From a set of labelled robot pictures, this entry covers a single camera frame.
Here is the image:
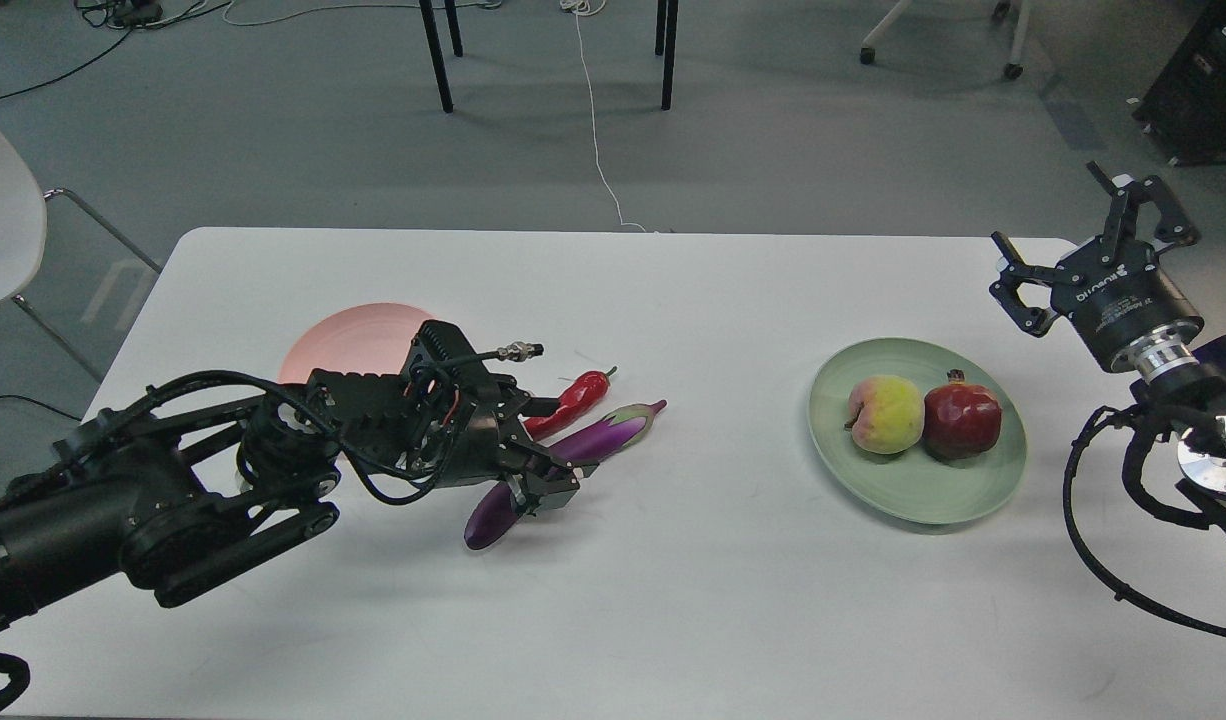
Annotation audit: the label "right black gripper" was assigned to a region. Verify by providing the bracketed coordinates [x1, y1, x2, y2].
[989, 159, 1206, 375]

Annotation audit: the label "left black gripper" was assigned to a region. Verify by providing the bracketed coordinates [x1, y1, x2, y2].
[307, 320, 581, 518]

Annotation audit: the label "red chili pepper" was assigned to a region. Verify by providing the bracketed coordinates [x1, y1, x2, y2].
[524, 366, 618, 442]

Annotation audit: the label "purple eggplant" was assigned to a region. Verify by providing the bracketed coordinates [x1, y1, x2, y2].
[463, 397, 668, 550]

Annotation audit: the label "red pomegranate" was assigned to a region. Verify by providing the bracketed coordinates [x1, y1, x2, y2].
[923, 368, 1003, 461]

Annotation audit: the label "yellow-red peach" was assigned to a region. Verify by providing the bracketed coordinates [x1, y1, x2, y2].
[845, 375, 924, 455]

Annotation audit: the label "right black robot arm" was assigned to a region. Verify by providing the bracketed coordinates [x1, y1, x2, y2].
[989, 161, 1226, 639]

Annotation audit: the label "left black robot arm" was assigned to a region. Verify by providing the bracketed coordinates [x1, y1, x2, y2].
[0, 320, 596, 632]

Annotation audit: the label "black cabinet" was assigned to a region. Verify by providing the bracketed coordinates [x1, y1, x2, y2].
[1132, 1, 1226, 167]

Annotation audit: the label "pink plate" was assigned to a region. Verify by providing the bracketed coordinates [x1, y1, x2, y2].
[276, 302, 434, 383]

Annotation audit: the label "white rolling chair base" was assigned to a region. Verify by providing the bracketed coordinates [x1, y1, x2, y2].
[856, 1, 1038, 83]

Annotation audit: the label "green plate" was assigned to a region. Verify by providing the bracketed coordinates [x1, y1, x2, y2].
[808, 337, 1027, 525]

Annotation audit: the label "black table legs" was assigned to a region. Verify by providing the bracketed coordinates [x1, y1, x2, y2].
[417, 1, 680, 117]

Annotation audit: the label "white chair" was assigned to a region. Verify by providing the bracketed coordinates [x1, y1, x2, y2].
[0, 131, 162, 383]

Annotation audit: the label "white floor cable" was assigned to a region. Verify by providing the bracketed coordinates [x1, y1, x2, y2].
[558, 0, 653, 234]

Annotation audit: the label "black floor cables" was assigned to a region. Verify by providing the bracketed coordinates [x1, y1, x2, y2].
[0, 0, 234, 107]

